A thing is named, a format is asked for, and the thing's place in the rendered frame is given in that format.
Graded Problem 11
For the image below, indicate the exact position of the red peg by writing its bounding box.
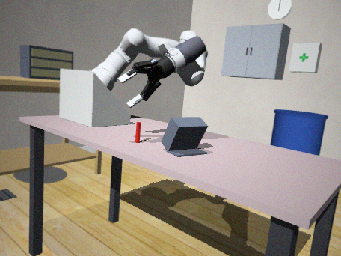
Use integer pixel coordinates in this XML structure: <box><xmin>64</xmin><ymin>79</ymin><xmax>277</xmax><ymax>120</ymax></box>
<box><xmin>135</xmin><ymin>122</ymin><xmax>141</xmax><ymax>143</ymax></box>

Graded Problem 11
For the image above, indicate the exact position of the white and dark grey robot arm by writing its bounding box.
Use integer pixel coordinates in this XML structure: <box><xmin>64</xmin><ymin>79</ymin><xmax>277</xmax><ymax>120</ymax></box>
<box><xmin>89</xmin><ymin>28</ymin><xmax>208</xmax><ymax>91</ymax></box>

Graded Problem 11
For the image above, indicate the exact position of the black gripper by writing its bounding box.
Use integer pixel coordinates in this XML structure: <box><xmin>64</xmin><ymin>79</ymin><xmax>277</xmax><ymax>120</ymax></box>
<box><xmin>118</xmin><ymin>56</ymin><xmax>175</xmax><ymax>108</ymax></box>

